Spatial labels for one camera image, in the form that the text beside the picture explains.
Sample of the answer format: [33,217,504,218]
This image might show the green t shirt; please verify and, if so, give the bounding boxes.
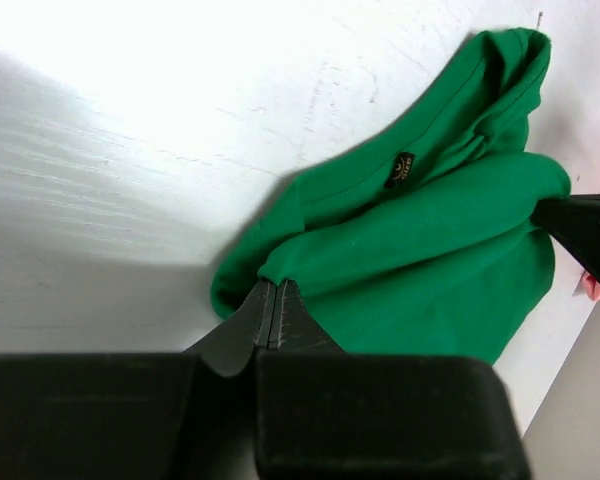
[210,28,571,363]

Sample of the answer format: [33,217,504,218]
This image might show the pink folded t shirt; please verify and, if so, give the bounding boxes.
[581,272,600,302]

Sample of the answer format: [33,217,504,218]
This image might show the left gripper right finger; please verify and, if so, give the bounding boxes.
[253,281,532,479]

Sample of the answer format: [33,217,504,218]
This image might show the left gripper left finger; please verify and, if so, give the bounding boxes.
[0,281,275,479]

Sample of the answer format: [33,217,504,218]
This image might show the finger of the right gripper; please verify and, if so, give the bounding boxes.
[532,194,600,284]

